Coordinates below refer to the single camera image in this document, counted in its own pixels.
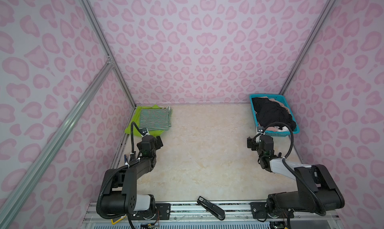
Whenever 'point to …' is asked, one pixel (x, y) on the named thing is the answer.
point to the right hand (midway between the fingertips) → (258, 134)
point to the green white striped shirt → (155, 119)
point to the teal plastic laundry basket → (281, 98)
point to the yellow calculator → (114, 222)
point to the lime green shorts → (135, 118)
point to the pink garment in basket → (273, 129)
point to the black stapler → (212, 208)
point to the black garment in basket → (268, 111)
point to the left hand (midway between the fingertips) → (154, 136)
